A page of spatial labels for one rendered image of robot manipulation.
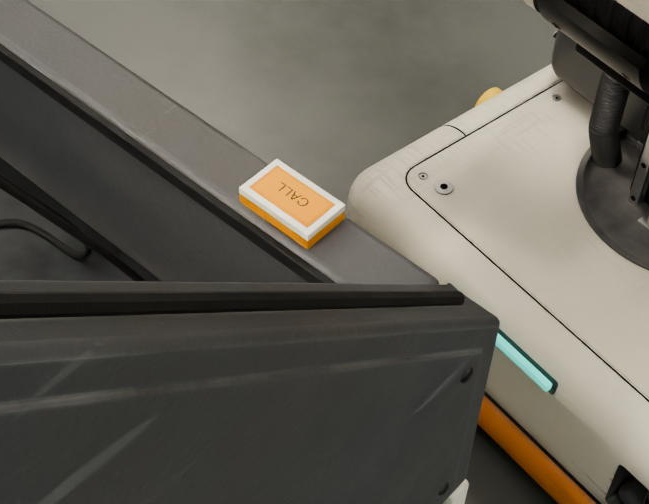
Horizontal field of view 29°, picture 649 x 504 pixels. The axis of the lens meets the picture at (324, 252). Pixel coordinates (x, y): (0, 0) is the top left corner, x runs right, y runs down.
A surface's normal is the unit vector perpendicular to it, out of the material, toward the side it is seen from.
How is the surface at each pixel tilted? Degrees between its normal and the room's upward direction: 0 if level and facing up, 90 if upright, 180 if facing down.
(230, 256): 90
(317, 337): 73
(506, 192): 0
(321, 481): 90
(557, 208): 0
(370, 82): 0
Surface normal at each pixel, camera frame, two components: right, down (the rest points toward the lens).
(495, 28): 0.03, -0.64
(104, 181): -0.66, 0.56
